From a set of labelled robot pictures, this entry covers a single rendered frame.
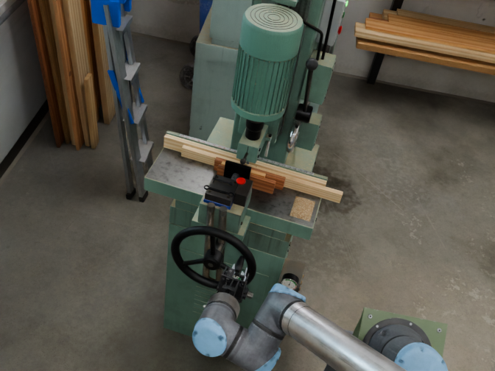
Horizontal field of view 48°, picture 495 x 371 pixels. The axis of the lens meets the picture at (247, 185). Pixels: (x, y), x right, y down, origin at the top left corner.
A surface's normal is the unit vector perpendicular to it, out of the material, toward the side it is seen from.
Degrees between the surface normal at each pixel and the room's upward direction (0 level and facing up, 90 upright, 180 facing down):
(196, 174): 0
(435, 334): 41
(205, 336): 68
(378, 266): 0
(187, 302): 90
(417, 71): 90
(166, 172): 0
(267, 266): 90
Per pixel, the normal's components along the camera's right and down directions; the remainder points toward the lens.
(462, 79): -0.14, 0.67
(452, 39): 0.14, -0.72
